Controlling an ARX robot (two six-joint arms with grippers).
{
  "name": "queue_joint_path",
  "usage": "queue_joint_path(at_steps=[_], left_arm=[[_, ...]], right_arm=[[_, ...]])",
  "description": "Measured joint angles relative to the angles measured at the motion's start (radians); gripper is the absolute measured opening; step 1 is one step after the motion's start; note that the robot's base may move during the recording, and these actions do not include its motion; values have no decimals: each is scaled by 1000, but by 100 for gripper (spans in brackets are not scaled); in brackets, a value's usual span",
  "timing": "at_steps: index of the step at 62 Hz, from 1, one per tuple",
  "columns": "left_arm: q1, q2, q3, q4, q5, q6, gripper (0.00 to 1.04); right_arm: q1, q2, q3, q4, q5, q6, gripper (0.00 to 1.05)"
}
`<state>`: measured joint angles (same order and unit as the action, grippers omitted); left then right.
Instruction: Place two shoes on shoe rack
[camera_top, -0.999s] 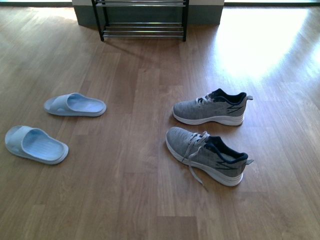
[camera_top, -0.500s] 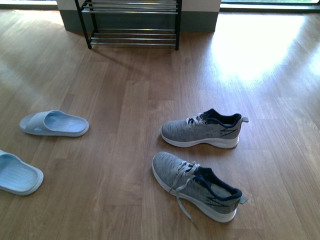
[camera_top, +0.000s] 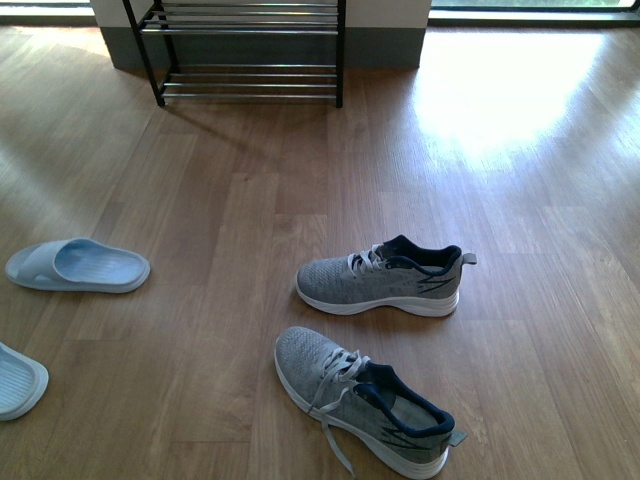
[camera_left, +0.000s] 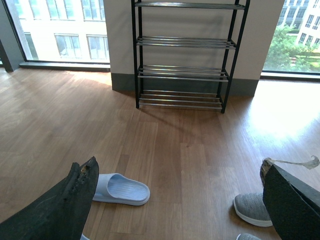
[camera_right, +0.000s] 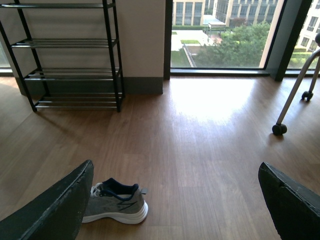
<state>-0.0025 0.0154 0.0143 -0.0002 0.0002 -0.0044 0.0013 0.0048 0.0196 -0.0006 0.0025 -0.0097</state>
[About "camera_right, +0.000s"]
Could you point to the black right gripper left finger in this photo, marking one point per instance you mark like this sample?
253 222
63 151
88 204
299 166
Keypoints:
55 214

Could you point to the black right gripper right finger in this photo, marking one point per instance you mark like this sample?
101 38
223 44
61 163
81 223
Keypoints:
294 209

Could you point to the grey knit sneaker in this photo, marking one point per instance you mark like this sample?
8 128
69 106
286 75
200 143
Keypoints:
111 199

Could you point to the black metal shoe rack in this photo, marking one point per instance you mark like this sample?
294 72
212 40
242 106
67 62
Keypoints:
65 54

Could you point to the grey wheeled chair frame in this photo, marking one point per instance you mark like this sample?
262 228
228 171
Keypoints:
279 129

